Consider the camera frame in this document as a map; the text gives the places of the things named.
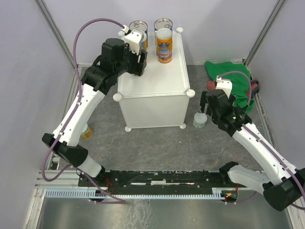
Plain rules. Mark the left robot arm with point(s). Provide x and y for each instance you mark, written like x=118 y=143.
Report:
x=118 y=56

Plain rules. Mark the yellow short can white lid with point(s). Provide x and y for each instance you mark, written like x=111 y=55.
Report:
x=86 y=132

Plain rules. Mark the red cloth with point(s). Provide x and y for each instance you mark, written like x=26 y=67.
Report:
x=211 y=85

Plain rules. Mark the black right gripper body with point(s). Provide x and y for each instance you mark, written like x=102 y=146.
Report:
x=203 y=101

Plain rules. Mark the tall orange can white lid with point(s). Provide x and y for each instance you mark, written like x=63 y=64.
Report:
x=164 y=45

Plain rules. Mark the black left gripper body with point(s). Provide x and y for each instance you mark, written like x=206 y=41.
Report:
x=131 y=62

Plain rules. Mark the aluminium corner post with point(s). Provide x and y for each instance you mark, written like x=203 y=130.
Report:
x=54 y=29
x=264 y=31

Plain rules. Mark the short green can clear lid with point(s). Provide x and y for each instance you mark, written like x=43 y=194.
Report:
x=199 y=120

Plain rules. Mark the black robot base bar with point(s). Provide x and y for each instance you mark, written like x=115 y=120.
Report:
x=163 y=182

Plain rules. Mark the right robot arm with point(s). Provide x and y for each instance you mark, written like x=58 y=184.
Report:
x=281 y=183

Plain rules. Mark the green cloth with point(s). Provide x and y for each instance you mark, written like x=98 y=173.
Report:
x=240 y=83

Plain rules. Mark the tall blue can white lid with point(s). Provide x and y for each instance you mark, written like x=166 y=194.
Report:
x=143 y=43

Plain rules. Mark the blue soup can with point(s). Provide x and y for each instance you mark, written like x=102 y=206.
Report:
x=163 y=23
x=139 y=25

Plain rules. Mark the white plastic cube cabinet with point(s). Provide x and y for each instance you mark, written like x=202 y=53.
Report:
x=160 y=97

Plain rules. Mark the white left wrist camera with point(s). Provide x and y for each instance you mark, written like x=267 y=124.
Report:
x=132 y=37

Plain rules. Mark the left aluminium corner post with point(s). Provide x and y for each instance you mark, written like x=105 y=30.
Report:
x=54 y=29

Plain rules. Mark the right aluminium corner post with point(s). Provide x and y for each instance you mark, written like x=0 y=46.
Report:
x=264 y=31

